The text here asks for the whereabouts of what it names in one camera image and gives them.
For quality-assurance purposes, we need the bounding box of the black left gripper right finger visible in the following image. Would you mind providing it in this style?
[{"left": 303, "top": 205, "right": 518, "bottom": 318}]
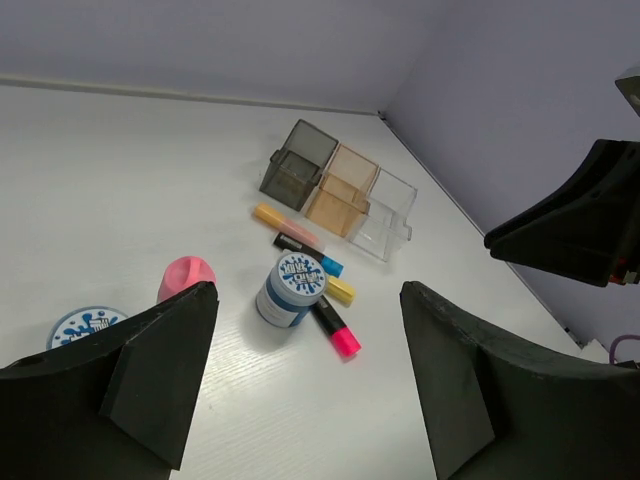
[{"left": 400, "top": 281, "right": 639, "bottom": 479}]

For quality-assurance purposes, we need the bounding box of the orange yellow highlighter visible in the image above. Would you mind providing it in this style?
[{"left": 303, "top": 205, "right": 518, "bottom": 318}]
[{"left": 253, "top": 203, "right": 324, "bottom": 252}]

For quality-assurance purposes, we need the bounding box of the blue paint jar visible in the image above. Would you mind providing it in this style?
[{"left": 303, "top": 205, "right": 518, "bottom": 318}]
[
  {"left": 46, "top": 306, "right": 129, "bottom": 350},
  {"left": 256, "top": 250, "right": 328, "bottom": 328}
]

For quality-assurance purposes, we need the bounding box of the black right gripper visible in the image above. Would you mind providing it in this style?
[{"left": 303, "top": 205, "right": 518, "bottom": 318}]
[{"left": 484, "top": 139, "right": 639, "bottom": 287}]

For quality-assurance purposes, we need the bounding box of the black blue highlighter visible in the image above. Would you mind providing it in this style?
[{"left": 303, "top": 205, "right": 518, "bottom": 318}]
[{"left": 273, "top": 233, "right": 344, "bottom": 278}]

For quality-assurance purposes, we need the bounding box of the clear transparent container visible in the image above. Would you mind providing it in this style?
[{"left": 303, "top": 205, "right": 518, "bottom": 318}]
[{"left": 347, "top": 168, "right": 417, "bottom": 262}]

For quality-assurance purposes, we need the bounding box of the dark grey transparent container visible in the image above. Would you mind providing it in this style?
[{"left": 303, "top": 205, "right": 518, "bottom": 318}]
[{"left": 259, "top": 119, "right": 339, "bottom": 211}]

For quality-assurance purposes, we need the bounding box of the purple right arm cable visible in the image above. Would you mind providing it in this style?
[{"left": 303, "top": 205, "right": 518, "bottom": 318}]
[{"left": 608, "top": 334, "right": 640, "bottom": 365}]

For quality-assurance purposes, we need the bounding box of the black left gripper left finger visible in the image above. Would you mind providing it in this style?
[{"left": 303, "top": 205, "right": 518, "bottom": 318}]
[{"left": 1, "top": 282, "right": 219, "bottom": 479}]

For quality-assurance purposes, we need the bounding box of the orange transparent container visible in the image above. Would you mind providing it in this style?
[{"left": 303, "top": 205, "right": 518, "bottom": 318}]
[{"left": 306, "top": 143, "right": 380, "bottom": 238}]

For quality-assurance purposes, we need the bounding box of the pink capped bottle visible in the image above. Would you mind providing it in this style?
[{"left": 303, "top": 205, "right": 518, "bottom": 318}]
[{"left": 156, "top": 256, "right": 216, "bottom": 304}]

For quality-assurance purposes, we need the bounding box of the black pink highlighter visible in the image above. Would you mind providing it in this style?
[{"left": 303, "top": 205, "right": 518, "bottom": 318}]
[{"left": 311, "top": 296, "right": 361, "bottom": 359}]

